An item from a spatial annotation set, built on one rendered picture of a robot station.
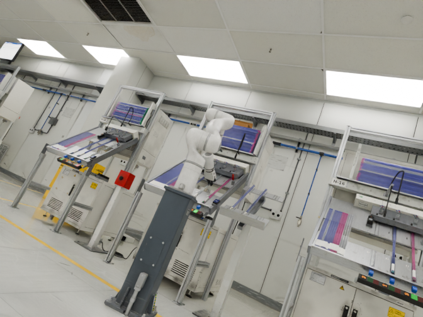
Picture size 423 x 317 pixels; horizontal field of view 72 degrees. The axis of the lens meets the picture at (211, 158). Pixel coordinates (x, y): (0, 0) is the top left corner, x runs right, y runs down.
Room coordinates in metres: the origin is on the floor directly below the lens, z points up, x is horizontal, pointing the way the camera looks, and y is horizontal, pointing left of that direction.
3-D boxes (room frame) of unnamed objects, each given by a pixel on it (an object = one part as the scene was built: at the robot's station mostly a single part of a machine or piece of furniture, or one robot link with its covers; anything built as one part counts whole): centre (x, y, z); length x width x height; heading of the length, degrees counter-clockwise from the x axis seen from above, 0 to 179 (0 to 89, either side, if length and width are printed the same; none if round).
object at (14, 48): (5.09, 4.09, 2.10); 0.58 x 0.14 x 0.41; 62
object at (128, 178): (2.95, 0.71, 0.39); 0.24 x 0.24 x 0.78; 62
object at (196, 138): (1.81, 0.12, 1.00); 0.19 x 0.12 x 0.24; 84
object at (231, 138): (2.89, -0.14, 1.52); 0.51 x 0.13 x 0.27; 62
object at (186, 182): (1.81, 0.08, 0.79); 0.19 x 0.19 x 0.18
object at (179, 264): (3.02, -0.14, 0.31); 0.70 x 0.65 x 0.62; 62
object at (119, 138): (3.54, 1.21, 0.66); 1.01 x 0.73 x 1.31; 152
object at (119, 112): (3.72, 1.13, 0.95); 1.35 x 0.82 x 1.90; 152
